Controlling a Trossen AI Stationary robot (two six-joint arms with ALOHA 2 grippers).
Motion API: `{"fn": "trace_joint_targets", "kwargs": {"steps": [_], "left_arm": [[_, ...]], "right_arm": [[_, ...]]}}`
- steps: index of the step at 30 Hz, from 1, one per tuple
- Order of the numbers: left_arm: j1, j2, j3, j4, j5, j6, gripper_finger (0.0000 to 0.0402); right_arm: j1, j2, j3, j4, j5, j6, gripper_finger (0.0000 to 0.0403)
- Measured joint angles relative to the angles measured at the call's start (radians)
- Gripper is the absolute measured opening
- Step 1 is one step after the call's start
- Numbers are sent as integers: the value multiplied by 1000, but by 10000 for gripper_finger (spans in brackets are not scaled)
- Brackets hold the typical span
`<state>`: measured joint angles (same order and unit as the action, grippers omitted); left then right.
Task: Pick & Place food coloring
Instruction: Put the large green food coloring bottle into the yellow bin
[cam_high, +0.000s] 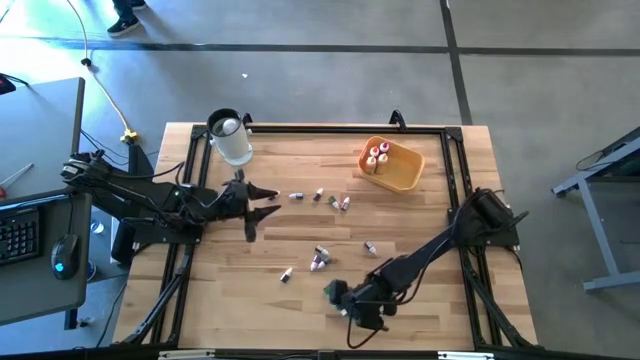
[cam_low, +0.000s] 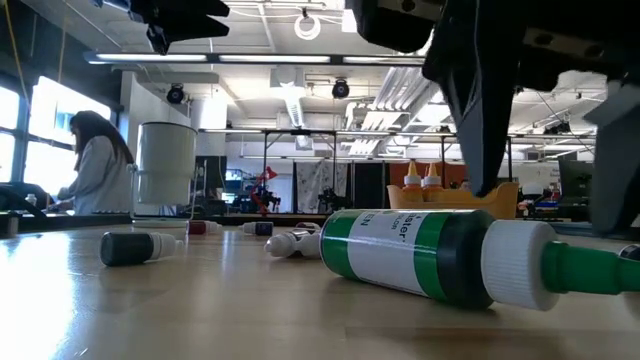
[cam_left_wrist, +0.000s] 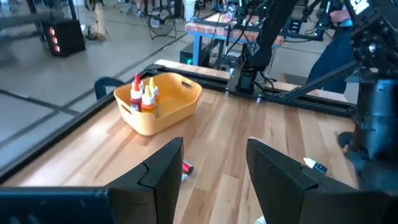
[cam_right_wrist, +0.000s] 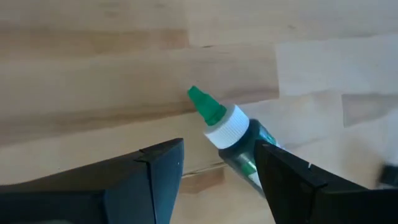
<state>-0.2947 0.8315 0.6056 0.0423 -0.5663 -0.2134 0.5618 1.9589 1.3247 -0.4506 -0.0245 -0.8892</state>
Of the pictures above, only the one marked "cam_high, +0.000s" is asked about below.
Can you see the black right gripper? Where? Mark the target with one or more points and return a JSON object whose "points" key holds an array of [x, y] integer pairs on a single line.
{"points": [[372, 307]]}

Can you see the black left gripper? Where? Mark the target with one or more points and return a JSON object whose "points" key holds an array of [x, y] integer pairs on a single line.
{"points": [[235, 200]]}

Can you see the large green food coloring bottle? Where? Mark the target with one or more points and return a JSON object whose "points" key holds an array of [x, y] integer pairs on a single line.
{"points": [[327, 291]]}

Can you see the small dark blue dropper bottle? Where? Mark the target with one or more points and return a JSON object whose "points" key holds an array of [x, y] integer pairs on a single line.
{"points": [[296, 195]]}

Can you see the small dark teal dropper bottle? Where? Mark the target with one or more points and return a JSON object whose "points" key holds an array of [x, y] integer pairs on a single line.
{"points": [[287, 273]]}

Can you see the large yellow-capped food coloring bottle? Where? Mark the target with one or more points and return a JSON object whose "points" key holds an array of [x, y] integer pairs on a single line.
{"points": [[370, 164]]}

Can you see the large orange-capped food coloring bottle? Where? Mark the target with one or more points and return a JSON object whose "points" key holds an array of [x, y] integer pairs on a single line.
{"points": [[374, 151]]}

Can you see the large tan-capped food coloring bottle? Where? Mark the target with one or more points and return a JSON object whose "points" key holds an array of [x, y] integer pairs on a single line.
{"points": [[382, 160]]}

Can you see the large red-capped food coloring bottle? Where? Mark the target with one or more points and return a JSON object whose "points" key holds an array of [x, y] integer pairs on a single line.
{"points": [[384, 146]]}

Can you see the yellow plastic bin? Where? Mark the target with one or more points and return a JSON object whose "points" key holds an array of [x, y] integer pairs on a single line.
{"points": [[402, 172]]}

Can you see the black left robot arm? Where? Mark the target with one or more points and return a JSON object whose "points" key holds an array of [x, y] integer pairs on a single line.
{"points": [[150, 192]]}

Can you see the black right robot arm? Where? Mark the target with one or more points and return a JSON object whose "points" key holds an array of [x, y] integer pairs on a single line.
{"points": [[430, 250]]}

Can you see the small dark red dropper bottle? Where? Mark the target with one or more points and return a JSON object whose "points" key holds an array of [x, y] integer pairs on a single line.
{"points": [[275, 195]]}

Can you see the small violet dropper bottle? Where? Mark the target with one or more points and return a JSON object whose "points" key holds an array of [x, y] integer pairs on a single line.
{"points": [[315, 262]]}

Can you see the small dark white-labelled dropper bottle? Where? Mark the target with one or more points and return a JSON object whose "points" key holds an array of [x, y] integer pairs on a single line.
{"points": [[321, 250]]}

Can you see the small maroon dropper bottle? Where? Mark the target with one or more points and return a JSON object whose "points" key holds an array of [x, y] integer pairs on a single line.
{"points": [[318, 194]]}

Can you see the white cylindrical container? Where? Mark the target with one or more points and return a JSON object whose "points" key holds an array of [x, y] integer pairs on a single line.
{"points": [[235, 145]]}

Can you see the small green dropper bottle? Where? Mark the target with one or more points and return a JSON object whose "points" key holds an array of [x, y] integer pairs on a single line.
{"points": [[333, 201]]}

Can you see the small red-labelled dropper bottle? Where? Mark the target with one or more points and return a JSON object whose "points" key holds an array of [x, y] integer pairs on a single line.
{"points": [[345, 203]]}

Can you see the white light strip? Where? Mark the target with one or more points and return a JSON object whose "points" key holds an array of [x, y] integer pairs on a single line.
{"points": [[465, 356], [187, 355]]}

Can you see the black computer mouse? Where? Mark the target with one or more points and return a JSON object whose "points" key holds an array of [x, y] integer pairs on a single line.
{"points": [[64, 255]]}

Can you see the person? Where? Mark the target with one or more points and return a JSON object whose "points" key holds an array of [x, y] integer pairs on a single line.
{"points": [[122, 26]]}

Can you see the dark grey desk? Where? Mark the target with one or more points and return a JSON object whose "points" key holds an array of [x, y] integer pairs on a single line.
{"points": [[40, 130]]}

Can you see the grey keyboard tray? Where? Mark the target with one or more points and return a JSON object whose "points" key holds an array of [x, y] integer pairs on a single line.
{"points": [[45, 295]]}

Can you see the black keyboard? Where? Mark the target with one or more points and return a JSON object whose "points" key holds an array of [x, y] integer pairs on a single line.
{"points": [[20, 235]]}

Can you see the black aluminium table frame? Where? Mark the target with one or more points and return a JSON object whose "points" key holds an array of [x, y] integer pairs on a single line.
{"points": [[325, 130]]}

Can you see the grey metal table frame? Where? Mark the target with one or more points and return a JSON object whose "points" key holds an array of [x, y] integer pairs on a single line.
{"points": [[596, 225]]}

